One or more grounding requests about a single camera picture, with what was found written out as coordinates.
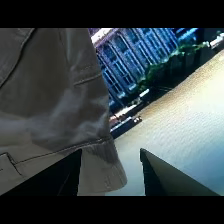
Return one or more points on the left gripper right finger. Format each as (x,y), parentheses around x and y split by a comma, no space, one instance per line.
(166,180)

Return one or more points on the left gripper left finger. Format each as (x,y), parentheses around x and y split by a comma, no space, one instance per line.
(56,180)

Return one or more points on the grey trousers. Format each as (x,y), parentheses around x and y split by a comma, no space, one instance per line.
(50,100)

